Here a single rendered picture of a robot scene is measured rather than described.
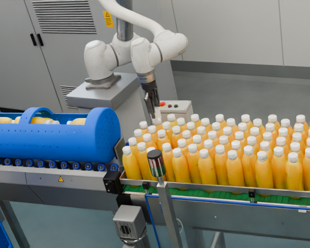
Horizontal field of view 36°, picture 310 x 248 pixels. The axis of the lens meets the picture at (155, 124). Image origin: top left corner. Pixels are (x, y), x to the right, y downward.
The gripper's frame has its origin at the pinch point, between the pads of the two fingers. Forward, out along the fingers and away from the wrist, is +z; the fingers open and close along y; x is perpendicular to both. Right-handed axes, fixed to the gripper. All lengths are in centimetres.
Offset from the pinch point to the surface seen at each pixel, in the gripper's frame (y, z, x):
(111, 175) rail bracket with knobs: 33.8, 13.4, -13.5
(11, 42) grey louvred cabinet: -169, 22, -224
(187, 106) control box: -15.0, 3.6, 11.5
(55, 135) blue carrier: 25, -3, -45
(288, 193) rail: 33, 17, 69
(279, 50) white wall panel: -255, 82, 20
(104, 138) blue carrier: 17.4, 2.9, -22.8
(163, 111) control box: -11.4, 4.6, -0.9
